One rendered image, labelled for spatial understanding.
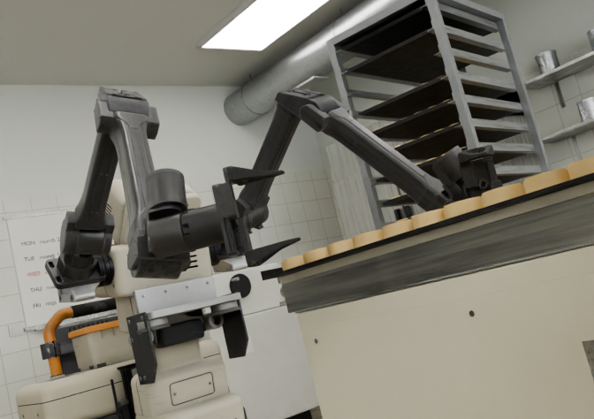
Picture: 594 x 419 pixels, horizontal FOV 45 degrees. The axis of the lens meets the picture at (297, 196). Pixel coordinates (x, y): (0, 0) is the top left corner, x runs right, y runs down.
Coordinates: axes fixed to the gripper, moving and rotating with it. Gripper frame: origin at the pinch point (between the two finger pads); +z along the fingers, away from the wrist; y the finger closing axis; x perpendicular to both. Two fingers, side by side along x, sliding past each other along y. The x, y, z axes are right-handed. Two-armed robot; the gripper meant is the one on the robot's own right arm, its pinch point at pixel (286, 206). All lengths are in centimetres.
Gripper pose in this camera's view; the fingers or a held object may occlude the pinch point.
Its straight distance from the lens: 99.8
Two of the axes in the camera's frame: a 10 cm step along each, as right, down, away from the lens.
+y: -2.3, -9.6, 1.3
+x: 1.1, 1.1, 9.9
